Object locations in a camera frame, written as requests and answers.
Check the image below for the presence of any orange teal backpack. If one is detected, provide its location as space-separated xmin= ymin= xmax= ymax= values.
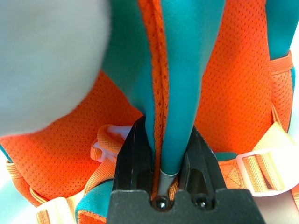
xmin=0 ymin=0 xmax=299 ymax=224

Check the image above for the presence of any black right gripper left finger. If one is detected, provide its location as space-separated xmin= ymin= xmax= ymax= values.
xmin=113 ymin=115 xmax=155 ymax=191

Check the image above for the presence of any grey white plush keychain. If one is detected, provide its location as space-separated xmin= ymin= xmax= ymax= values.
xmin=0 ymin=0 xmax=113 ymax=137

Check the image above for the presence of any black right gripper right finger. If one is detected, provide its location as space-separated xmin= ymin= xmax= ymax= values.
xmin=179 ymin=127 xmax=226 ymax=199

